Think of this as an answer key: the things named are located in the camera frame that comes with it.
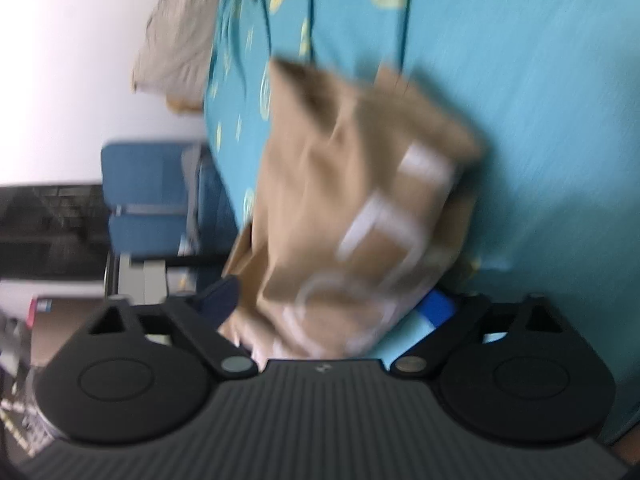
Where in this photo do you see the tan sweatshirt garment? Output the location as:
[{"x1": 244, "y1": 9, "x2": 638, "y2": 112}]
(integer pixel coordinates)
[{"x1": 220, "y1": 58, "x2": 485, "y2": 366}]

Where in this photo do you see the grey white shelf unit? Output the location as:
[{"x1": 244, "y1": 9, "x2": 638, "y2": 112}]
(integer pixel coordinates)
[{"x1": 103, "y1": 251, "x2": 177, "y2": 346}]

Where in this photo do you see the brown cardboard box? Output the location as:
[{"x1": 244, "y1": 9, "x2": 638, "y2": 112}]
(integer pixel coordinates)
[{"x1": 27, "y1": 297, "x2": 103, "y2": 367}]

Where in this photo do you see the blue upholstered chair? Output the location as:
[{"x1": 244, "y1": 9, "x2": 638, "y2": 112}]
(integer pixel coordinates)
[{"x1": 101, "y1": 142, "x2": 238, "y2": 276}]

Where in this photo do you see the teal patterned bed sheet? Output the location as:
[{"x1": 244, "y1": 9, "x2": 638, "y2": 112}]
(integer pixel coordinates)
[{"x1": 205, "y1": 0, "x2": 639, "y2": 441}]

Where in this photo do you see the grey pillow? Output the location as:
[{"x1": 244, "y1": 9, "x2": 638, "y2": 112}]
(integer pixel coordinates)
[{"x1": 131, "y1": 0, "x2": 220, "y2": 104}]

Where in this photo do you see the black wire rack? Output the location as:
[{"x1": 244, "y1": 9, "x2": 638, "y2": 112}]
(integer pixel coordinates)
[{"x1": 1, "y1": 184, "x2": 111, "y2": 282}]

